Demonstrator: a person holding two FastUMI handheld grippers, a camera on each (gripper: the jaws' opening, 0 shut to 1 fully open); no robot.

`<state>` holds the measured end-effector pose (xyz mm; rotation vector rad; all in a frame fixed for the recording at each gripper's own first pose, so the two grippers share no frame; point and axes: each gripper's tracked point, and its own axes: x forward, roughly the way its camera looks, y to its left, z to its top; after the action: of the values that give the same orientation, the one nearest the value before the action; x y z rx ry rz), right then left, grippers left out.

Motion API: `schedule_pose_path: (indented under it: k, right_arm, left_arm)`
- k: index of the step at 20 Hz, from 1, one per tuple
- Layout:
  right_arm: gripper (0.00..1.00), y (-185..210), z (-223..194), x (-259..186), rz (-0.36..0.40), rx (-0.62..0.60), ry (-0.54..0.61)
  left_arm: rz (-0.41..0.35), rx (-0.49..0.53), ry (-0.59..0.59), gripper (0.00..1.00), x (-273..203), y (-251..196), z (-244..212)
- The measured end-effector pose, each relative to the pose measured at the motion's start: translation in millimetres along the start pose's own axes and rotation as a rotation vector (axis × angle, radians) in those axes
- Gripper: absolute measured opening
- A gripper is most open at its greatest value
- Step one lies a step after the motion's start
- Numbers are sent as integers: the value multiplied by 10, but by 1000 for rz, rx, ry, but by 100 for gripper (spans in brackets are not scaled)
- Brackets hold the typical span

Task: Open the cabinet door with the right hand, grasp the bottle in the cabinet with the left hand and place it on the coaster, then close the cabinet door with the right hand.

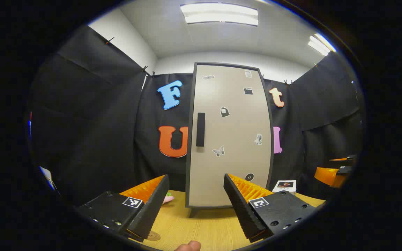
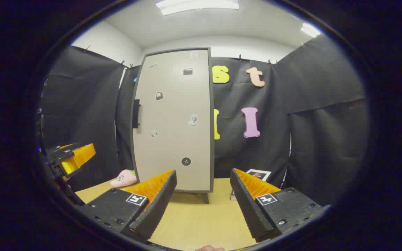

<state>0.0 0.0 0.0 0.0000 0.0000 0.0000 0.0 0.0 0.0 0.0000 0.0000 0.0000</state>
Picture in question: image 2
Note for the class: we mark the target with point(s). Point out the long ceiling light panel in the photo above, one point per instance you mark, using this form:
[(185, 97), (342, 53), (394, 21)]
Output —
[(197, 5)]

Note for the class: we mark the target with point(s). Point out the pink plush toy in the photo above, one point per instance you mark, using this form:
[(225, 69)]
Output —
[(124, 178)]

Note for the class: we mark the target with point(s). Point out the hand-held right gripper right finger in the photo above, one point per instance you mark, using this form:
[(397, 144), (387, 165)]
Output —
[(250, 209)]

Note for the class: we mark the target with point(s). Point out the black backdrop cloth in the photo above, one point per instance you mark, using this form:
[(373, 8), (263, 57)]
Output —
[(326, 139)]

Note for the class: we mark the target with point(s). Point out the grey cabinet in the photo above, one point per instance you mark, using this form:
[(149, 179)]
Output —
[(212, 139)]

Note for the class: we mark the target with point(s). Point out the white book with portrait cover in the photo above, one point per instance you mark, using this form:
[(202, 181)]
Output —
[(261, 175)]

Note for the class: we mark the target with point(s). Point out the small ceiling light panel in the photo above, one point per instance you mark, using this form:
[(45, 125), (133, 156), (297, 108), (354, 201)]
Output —
[(311, 30)]

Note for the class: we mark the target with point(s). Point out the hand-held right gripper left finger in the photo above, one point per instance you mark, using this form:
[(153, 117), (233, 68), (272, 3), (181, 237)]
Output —
[(159, 205)]

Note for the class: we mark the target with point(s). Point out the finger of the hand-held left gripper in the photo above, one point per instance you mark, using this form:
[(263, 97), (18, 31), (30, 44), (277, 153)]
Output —
[(67, 145), (80, 155)]

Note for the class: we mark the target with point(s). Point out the thin beige book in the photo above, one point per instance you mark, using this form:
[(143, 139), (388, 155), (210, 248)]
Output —
[(233, 196)]

